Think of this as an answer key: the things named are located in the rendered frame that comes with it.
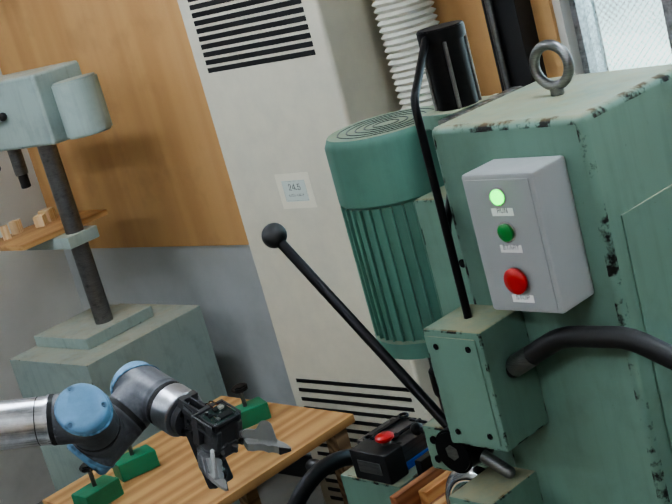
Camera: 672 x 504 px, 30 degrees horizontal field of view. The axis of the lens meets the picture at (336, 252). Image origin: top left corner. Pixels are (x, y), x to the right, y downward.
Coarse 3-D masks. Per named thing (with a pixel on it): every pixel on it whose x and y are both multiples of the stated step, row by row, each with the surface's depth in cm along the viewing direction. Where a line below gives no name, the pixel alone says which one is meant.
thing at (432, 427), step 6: (432, 420) 179; (426, 426) 178; (432, 426) 178; (438, 426) 177; (426, 432) 179; (432, 432) 178; (438, 432) 177; (426, 438) 179; (432, 438) 178; (432, 444) 179; (432, 450) 179; (432, 456) 180; (438, 456) 178; (432, 462) 180; (438, 462) 179; (438, 468) 180; (444, 468) 179
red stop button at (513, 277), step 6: (510, 270) 135; (516, 270) 135; (504, 276) 136; (510, 276) 135; (516, 276) 135; (522, 276) 134; (504, 282) 136; (510, 282) 135; (516, 282) 135; (522, 282) 134; (510, 288) 136; (516, 288) 135; (522, 288) 135
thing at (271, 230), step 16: (272, 224) 169; (272, 240) 168; (288, 256) 168; (304, 272) 167; (320, 288) 166; (336, 304) 165; (352, 320) 164; (368, 336) 163; (384, 352) 162; (400, 368) 161; (416, 384) 160; (432, 400) 159; (448, 432) 155; (448, 448) 156; (464, 448) 154; (480, 448) 155; (448, 464) 157; (464, 464) 155; (496, 464) 153
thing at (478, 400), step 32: (448, 320) 148; (480, 320) 145; (512, 320) 144; (448, 352) 145; (480, 352) 142; (512, 352) 145; (448, 384) 147; (480, 384) 143; (512, 384) 145; (448, 416) 149; (480, 416) 145; (512, 416) 145; (544, 416) 149; (512, 448) 145
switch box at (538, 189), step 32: (512, 160) 137; (544, 160) 133; (480, 192) 135; (512, 192) 132; (544, 192) 131; (480, 224) 137; (512, 224) 134; (544, 224) 131; (576, 224) 134; (512, 256) 135; (544, 256) 132; (576, 256) 134; (544, 288) 134; (576, 288) 135
